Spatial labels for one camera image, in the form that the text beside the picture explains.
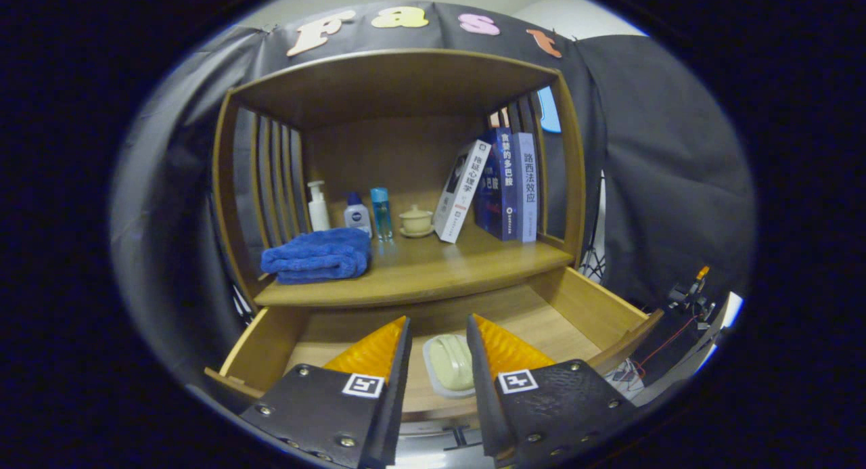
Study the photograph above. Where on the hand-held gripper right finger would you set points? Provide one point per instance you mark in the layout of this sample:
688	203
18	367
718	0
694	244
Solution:
484	401

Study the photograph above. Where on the white bottle with blue cap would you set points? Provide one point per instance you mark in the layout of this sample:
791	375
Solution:
356	217

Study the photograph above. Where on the wooden drawer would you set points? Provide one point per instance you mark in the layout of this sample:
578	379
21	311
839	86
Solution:
582	306

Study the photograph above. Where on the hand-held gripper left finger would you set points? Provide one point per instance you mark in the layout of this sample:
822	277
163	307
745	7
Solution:
396	388

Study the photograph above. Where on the white pump bottle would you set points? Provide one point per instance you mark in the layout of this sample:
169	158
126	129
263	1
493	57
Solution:
318	215

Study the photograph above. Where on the cream lidded teacup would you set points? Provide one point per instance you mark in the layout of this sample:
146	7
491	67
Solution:
415	222

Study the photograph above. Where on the clear blue bottle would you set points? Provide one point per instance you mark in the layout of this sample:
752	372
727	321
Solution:
381	215

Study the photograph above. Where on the white book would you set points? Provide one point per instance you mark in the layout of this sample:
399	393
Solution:
460	191

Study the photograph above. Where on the black backdrop cloth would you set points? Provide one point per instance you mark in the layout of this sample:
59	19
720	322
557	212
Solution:
676	185

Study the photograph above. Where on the wooden cabinet with shelf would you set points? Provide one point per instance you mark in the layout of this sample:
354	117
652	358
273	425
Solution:
406	83

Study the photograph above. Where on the black light stand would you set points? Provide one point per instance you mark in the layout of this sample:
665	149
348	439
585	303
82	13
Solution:
594	266

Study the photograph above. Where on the pale grey book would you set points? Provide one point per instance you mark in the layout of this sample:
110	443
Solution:
528	185

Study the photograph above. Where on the white flat object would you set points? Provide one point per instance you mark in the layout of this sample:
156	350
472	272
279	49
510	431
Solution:
731	310

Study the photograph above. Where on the wooden countertop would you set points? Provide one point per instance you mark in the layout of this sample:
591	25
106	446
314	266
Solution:
433	266

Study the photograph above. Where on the dark blue book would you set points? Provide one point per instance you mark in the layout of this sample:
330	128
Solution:
500	185

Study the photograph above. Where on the folded blue towel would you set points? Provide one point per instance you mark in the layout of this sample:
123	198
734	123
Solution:
318	256

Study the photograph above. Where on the black device with orange part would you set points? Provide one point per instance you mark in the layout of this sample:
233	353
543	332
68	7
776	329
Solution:
690	296

